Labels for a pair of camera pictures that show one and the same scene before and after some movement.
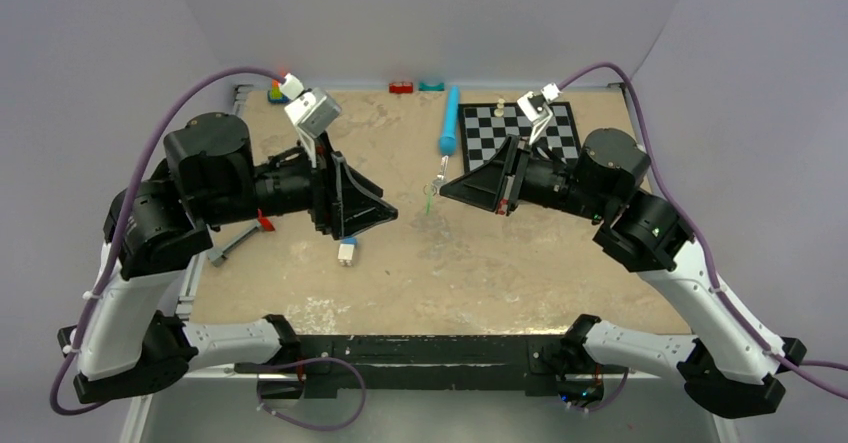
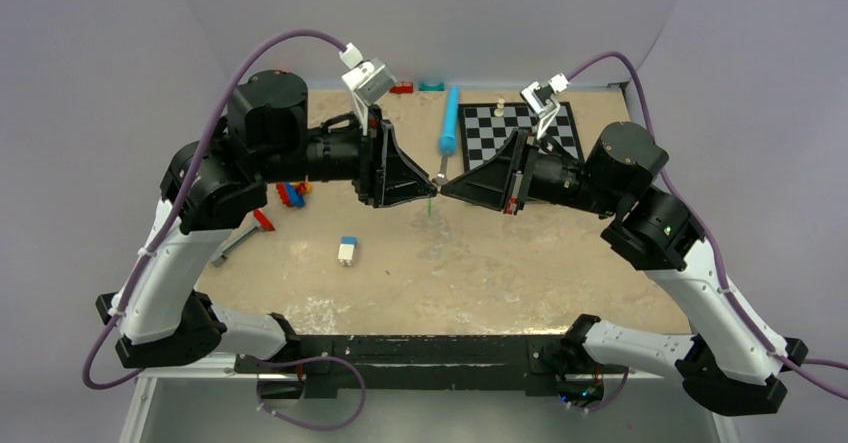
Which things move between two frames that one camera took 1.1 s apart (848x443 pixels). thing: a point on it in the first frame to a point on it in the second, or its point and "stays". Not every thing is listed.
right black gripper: x=491 y=185 stays
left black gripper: x=343 y=201 to x=388 y=175
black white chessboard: x=487 y=126 stays
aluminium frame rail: x=133 y=431 stays
